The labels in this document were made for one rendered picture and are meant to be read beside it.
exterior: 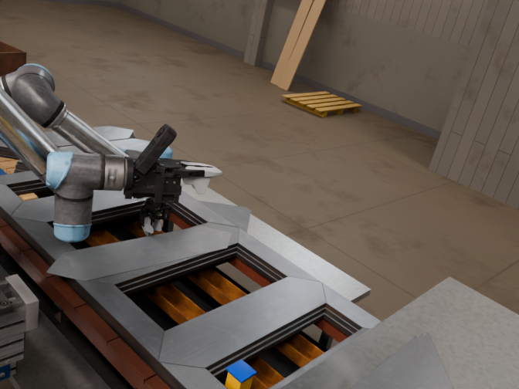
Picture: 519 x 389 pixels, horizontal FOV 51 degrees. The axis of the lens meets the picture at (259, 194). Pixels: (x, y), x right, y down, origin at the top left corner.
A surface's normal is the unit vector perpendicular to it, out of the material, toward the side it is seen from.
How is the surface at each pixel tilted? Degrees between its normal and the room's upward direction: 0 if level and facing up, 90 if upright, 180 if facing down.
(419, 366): 0
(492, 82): 90
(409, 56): 90
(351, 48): 90
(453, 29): 90
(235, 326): 0
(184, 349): 0
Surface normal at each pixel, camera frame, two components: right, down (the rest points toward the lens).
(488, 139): -0.70, 0.16
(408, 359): 0.20, -0.89
